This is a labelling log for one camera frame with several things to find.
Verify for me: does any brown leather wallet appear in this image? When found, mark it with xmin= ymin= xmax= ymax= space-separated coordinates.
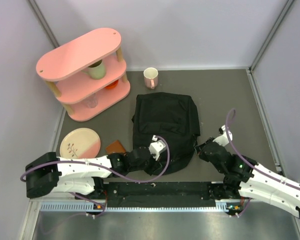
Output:
xmin=105 ymin=140 xmax=126 ymax=155

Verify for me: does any black student backpack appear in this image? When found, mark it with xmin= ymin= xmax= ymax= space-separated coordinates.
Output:
xmin=132 ymin=92 xmax=201 ymax=175

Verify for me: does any pink mug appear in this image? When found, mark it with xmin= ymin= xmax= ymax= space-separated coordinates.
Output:
xmin=143 ymin=67 xmax=159 ymax=90

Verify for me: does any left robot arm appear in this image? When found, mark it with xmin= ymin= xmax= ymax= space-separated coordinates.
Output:
xmin=20 ymin=143 xmax=167 ymax=199

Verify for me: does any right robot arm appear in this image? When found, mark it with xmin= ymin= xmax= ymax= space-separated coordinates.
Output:
xmin=195 ymin=137 xmax=300 ymax=219

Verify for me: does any pink cream plate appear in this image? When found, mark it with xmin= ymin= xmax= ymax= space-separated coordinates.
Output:
xmin=59 ymin=128 xmax=101 ymax=159

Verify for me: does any clear glass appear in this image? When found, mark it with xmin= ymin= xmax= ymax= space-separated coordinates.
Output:
xmin=84 ymin=95 xmax=98 ymax=109

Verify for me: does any orange bowl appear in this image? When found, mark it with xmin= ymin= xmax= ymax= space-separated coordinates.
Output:
xmin=105 ymin=79 xmax=119 ymax=90

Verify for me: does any green mug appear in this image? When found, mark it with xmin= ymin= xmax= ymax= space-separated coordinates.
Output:
xmin=81 ymin=60 xmax=106 ymax=80

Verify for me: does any pink three-tier shelf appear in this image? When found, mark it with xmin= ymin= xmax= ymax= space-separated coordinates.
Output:
xmin=36 ymin=27 xmax=131 ymax=122

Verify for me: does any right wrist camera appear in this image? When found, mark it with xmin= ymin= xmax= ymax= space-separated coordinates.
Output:
xmin=213 ymin=125 xmax=233 ymax=147

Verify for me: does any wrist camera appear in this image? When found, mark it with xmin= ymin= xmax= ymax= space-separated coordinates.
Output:
xmin=213 ymin=125 xmax=233 ymax=147
xmin=148 ymin=135 xmax=167 ymax=161

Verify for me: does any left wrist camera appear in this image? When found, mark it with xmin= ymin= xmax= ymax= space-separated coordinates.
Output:
xmin=148 ymin=135 xmax=167 ymax=161

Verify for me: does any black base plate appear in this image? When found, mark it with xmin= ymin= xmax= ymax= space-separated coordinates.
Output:
xmin=74 ymin=181 xmax=255 ymax=203

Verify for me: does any slotted cable duct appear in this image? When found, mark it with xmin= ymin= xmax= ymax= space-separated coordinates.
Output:
xmin=40 ymin=201 xmax=243 ymax=213

